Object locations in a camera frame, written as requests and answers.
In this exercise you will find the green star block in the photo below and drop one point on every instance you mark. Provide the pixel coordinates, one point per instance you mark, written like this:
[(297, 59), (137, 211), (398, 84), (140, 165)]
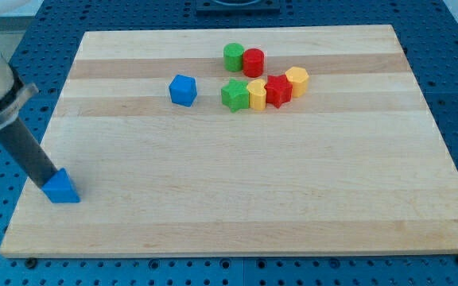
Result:
[(235, 95)]

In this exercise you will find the yellow heart block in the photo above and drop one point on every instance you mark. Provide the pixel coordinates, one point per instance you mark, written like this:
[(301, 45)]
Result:
[(257, 94)]

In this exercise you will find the red star block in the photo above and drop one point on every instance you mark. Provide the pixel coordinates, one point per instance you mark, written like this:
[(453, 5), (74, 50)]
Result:
[(278, 90)]

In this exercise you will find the blue cube block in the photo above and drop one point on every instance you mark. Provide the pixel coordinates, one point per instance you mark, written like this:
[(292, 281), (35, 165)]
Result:
[(183, 90)]

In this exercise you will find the wooden board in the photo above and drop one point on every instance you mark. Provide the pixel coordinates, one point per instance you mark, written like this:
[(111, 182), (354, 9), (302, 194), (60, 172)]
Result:
[(355, 166)]

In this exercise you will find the red cylinder block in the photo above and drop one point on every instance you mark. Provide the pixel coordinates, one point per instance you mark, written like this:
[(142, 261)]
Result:
[(253, 62)]

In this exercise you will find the green cylinder block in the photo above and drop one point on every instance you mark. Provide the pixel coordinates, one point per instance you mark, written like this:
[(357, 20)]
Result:
[(233, 57)]

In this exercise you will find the yellow hexagon block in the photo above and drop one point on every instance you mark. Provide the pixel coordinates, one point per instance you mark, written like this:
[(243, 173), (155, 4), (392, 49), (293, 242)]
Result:
[(299, 79)]

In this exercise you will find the blue triangle block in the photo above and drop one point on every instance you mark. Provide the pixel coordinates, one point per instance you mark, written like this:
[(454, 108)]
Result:
[(60, 188)]

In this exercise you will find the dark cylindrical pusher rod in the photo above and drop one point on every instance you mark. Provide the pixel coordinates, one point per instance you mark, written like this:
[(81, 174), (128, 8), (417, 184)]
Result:
[(20, 143)]

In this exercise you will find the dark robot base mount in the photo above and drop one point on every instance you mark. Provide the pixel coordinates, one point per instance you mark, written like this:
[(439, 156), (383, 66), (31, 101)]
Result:
[(236, 6)]

